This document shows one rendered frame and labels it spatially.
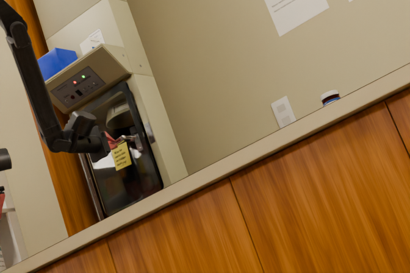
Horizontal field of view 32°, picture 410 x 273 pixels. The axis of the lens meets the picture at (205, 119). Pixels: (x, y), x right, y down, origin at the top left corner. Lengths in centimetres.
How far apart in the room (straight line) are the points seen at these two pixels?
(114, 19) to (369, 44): 86
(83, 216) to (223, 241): 76
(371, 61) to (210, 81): 64
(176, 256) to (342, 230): 48
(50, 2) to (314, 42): 96
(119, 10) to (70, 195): 66
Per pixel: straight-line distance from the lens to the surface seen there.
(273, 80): 258
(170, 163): 231
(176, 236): 194
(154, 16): 291
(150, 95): 240
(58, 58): 247
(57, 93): 250
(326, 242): 172
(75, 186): 252
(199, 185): 185
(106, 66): 237
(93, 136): 223
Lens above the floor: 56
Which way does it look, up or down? 16 degrees up
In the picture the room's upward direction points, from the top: 20 degrees counter-clockwise
